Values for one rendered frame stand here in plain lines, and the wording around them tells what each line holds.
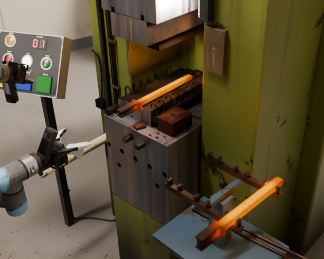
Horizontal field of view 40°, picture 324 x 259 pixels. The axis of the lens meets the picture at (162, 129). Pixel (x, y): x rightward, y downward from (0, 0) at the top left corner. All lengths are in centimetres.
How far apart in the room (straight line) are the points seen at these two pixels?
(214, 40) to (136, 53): 52
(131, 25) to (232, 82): 44
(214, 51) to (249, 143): 38
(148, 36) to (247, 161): 61
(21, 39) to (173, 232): 111
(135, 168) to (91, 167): 126
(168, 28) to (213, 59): 23
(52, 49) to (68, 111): 187
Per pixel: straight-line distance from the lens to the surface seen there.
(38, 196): 304
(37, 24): 495
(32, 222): 286
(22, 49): 216
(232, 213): 140
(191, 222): 175
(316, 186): 227
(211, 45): 165
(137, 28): 170
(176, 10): 169
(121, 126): 190
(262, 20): 152
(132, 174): 201
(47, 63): 208
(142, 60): 208
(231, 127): 175
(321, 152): 215
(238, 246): 168
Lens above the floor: 190
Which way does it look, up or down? 32 degrees down
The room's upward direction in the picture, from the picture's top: 2 degrees counter-clockwise
